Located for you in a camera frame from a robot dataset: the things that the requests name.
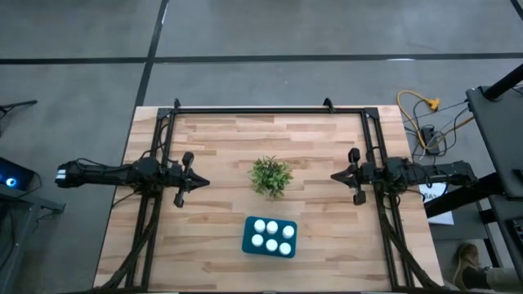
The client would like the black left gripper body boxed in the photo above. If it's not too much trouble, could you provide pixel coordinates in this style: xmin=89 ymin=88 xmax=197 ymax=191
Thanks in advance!
xmin=168 ymin=151 xmax=196 ymax=209

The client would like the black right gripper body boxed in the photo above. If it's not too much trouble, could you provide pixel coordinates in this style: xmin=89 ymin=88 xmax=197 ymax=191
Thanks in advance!
xmin=346 ymin=147 xmax=385 ymax=207

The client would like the teal plastic basket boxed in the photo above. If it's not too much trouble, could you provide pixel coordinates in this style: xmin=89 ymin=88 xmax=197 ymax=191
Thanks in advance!
xmin=241 ymin=216 xmax=298 ymax=259

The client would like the green plant in white pot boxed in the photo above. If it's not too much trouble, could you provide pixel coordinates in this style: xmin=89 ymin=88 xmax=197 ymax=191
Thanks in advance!
xmin=248 ymin=154 xmax=294 ymax=201

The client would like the black power strip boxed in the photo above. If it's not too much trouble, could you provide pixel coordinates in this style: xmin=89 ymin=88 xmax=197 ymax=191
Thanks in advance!
xmin=422 ymin=125 xmax=441 ymax=156

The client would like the white printed paper sheet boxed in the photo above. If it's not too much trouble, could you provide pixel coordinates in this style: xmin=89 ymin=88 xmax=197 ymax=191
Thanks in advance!
xmin=418 ymin=181 xmax=455 ymax=226

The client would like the grey metal stand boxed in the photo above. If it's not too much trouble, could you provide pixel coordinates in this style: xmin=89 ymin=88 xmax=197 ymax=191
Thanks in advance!
xmin=0 ymin=185 xmax=66 ymax=294

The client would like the black desk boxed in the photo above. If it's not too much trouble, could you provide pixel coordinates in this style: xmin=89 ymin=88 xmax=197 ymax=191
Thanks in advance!
xmin=423 ymin=84 xmax=523 ymax=294

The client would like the black computer with blue light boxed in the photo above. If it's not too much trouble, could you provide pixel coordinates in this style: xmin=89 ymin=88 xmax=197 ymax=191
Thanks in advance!
xmin=0 ymin=157 xmax=45 ymax=196

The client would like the black pole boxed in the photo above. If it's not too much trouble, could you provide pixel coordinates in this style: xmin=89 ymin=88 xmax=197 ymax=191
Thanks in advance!
xmin=484 ymin=63 xmax=523 ymax=101

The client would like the black tripod leg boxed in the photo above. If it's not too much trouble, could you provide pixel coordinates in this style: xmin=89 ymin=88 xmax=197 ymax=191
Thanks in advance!
xmin=0 ymin=99 xmax=38 ymax=138

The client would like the black aluminium table frame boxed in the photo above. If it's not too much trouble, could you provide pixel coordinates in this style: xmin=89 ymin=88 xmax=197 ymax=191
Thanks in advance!
xmin=93 ymin=97 xmax=440 ymax=293

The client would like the yellow extension cord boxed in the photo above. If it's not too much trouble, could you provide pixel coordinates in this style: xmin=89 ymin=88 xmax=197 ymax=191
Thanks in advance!
xmin=396 ymin=90 xmax=476 ymax=151

